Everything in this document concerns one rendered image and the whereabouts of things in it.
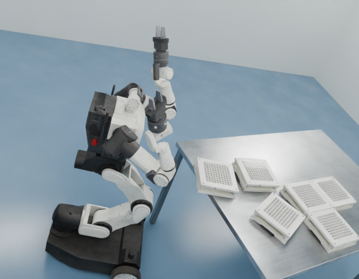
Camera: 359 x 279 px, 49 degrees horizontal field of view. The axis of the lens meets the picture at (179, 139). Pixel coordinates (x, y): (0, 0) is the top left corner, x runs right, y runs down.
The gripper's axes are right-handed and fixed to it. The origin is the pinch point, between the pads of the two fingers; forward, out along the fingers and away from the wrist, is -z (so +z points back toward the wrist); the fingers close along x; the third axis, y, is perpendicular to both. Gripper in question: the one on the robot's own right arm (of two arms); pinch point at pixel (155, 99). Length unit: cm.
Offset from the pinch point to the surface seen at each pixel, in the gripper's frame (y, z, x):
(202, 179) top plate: 15, 81, 20
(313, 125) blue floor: 46, 296, 287
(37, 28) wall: -292, 185, 156
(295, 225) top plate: 74, 92, 27
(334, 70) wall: 33, 317, 432
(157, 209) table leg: -20, 154, 17
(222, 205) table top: 32, 89, 15
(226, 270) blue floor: 46, 181, 12
